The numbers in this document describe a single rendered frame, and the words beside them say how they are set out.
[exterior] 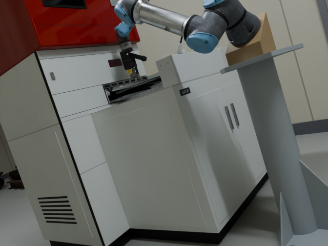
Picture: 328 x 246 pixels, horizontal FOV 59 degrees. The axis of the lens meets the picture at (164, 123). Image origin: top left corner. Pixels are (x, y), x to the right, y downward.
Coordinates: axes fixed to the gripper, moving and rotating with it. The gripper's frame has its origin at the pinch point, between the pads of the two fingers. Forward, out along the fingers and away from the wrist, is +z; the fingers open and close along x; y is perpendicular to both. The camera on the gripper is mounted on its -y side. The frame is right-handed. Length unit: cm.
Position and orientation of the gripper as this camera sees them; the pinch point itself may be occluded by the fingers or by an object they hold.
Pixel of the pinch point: (139, 79)
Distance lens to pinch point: 190.8
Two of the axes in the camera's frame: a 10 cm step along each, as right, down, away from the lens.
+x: 0.6, 0.7, -10.0
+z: 3.1, 9.5, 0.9
